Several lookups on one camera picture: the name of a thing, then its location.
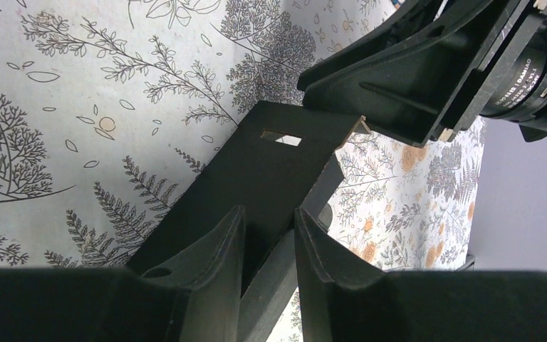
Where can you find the floral tablecloth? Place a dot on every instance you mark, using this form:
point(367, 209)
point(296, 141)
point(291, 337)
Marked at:
point(110, 110)

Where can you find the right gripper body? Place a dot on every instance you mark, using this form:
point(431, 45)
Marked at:
point(434, 67)

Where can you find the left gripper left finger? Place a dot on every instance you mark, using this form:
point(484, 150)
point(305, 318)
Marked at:
point(113, 297)

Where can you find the black paper box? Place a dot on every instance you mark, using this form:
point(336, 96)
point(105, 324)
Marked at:
point(279, 159)

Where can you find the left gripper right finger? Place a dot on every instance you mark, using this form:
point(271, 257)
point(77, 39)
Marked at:
point(344, 298)

